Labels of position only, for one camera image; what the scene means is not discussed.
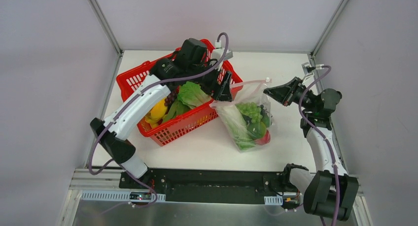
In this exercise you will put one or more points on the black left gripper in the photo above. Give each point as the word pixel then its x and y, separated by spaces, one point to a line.
pixel 219 82

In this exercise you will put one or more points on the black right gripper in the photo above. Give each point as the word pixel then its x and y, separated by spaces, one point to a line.
pixel 294 93

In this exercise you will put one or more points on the green grape bunch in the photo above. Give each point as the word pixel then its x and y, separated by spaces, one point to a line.
pixel 250 111

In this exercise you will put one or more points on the clear zip top bag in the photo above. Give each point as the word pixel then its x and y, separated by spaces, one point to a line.
pixel 249 91

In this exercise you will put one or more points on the green bell pepper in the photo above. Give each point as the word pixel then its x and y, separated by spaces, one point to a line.
pixel 266 120

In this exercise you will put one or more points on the green mango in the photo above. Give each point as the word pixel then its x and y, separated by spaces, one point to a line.
pixel 257 130

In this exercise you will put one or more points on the red apple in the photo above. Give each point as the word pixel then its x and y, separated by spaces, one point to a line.
pixel 264 140

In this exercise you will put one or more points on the red plastic shopping basket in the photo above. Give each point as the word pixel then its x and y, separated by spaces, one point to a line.
pixel 173 129

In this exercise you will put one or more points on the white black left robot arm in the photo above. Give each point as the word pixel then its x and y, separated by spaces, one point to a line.
pixel 188 64

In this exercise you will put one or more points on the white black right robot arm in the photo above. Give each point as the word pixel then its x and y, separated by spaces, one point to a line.
pixel 331 192

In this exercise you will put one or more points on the green lettuce leaf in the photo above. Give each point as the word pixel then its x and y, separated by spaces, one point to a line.
pixel 191 95

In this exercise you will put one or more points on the green spinach leaves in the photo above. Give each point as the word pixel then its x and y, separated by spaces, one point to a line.
pixel 176 109

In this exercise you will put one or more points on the yellow banana bunch front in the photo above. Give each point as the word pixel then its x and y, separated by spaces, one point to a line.
pixel 156 114

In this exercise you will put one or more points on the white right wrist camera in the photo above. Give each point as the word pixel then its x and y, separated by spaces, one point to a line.
pixel 308 70

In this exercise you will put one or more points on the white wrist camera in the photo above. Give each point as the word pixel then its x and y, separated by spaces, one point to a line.
pixel 308 70
pixel 216 55

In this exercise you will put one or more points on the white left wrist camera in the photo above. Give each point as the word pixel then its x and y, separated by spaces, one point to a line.
pixel 216 55

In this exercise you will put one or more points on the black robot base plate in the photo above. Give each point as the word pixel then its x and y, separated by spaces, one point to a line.
pixel 219 186

